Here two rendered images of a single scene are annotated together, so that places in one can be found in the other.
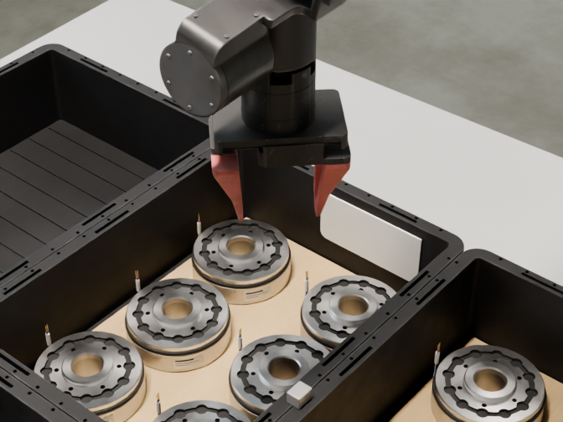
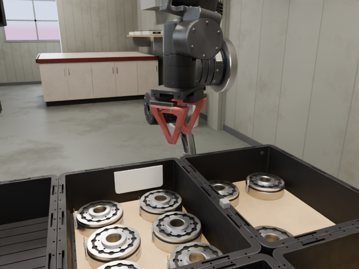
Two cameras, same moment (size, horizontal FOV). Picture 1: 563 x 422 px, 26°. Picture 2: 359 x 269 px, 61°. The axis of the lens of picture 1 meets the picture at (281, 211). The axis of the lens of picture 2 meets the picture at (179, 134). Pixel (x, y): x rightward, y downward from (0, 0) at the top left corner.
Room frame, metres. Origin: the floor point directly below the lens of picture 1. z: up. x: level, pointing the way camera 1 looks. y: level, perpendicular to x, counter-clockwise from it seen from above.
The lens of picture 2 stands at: (0.52, 0.47, 1.24)
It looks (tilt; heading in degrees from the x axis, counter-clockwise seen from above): 18 degrees down; 300
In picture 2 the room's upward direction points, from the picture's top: straight up
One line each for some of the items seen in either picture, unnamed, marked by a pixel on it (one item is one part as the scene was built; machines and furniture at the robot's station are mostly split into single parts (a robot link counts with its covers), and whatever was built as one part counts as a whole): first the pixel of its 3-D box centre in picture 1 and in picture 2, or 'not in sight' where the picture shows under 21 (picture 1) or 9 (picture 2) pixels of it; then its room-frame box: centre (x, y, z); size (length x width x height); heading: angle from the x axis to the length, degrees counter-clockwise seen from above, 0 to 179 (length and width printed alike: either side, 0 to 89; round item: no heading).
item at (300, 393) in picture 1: (299, 394); (224, 203); (0.70, -0.01, 0.94); 0.02 x 0.01 x 0.01; 140
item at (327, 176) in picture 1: (301, 167); (183, 112); (0.79, -0.02, 1.10); 0.07 x 0.07 x 0.09; 5
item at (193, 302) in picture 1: (177, 310); (114, 238); (0.88, 0.10, 0.86); 0.05 x 0.05 x 0.01
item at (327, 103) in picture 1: (278, 94); (179, 75); (0.79, 0.00, 1.17); 0.10 x 0.07 x 0.07; 95
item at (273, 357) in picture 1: (284, 370); (177, 223); (0.80, 0.00, 0.86); 0.05 x 0.05 x 0.01
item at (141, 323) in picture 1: (177, 313); (114, 240); (0.88, 0.10, 0.86); 0.10 x 0.10 x 0.01
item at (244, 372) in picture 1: (284, 373); (177, 225); (0.80, 0.00, 0.86); 0.10 x 0.10 x 0.01
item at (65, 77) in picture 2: not in sight; (96, 74); (5.32, -4.31, 0.43); 2.21 x 1.79 x 0.85; 52
